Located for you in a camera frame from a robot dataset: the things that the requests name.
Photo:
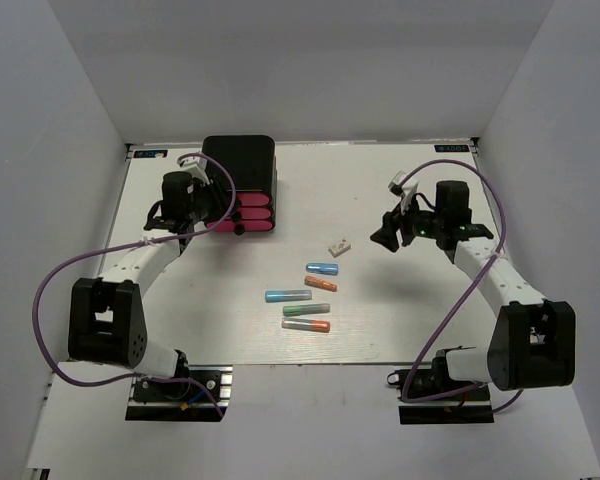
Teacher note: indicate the left blue corner label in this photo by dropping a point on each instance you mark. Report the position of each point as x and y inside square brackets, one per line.
[150, 154]

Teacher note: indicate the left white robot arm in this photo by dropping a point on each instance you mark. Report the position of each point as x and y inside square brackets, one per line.
[107, 321]

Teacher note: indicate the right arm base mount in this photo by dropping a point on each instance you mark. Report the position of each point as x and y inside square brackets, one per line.
[470, 407]

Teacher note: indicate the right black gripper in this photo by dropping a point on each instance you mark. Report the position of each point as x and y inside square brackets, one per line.
[387, 234]

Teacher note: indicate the pink top drawer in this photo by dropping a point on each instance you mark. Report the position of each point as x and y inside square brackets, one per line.
[252, 200]

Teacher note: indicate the white eraser with red label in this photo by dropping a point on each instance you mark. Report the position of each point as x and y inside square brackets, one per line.
[339, 248]

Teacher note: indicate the light blue clear tube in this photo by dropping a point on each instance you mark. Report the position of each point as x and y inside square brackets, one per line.
[276, 296]

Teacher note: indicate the black drawer cabinet shell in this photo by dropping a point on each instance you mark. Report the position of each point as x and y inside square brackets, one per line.
[250, 160]

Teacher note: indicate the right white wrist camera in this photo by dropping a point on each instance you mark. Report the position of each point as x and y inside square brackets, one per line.
[404, 189]

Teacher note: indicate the blue pen refill tube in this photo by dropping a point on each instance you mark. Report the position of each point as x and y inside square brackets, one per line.
[321, 268]

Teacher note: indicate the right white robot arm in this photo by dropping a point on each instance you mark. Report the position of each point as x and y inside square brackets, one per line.
[533, 341]

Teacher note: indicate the pink middle drawer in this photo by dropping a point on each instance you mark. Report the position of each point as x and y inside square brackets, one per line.
[252, 214]

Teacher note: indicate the pink drawer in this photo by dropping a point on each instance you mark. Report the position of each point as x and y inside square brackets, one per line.
[252, 214]
[252, 227]
[252, 200]

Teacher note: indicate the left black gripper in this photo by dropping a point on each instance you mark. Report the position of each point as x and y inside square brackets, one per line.
[220, 196]

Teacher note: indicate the green clear tube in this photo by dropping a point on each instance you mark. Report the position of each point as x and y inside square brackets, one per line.
[305, 309]

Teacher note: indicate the blue corner label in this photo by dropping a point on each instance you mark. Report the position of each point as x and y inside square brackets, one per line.
[150, 154]
[452, 148]

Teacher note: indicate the clear tube orange cap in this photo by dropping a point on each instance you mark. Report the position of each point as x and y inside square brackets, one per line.
[316, 326]

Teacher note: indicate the pink bottom drawer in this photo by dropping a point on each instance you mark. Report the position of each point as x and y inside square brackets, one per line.
[252, 227]

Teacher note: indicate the right blue corner label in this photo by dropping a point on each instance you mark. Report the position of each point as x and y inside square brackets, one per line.
[452, 148]

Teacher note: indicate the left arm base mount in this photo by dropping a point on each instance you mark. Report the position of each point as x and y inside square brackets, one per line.
[182, 403]

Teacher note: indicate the orange pen refill tube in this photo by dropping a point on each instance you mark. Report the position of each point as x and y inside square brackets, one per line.
[319, 283]

